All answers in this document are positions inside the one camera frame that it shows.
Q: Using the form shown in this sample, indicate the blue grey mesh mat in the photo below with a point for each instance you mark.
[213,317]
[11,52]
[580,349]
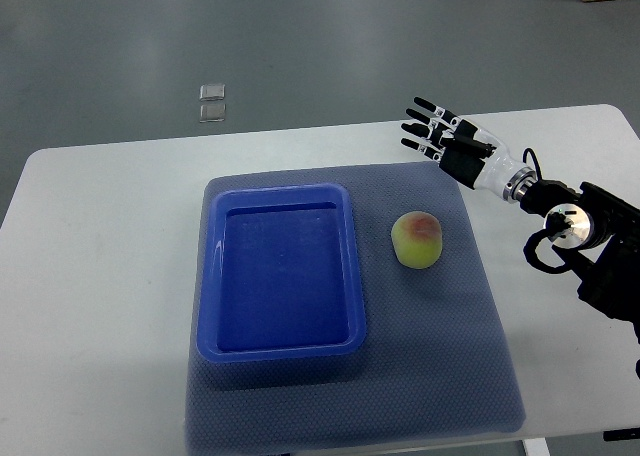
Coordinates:
[434,362]

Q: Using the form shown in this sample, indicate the green red peach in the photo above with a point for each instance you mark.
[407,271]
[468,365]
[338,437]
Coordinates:
[417,239]

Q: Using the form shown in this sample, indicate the metal floor plate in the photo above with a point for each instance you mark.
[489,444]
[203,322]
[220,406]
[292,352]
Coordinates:
[212,92]
[212,112]

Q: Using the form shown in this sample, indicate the lower metal floor plate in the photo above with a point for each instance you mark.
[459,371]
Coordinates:
[212,112]

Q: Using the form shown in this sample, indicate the white table leg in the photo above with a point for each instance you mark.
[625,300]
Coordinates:
[535,447]

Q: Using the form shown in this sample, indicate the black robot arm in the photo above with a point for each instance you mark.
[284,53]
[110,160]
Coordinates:
[593,234]

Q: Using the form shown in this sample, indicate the blue plastic tray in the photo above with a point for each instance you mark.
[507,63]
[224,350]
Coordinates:
[281,276]

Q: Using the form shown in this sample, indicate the upper metal floor plate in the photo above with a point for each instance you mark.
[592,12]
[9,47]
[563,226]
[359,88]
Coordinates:
[212,92]

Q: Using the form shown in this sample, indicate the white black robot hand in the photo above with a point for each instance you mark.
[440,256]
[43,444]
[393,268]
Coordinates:
[468,153]

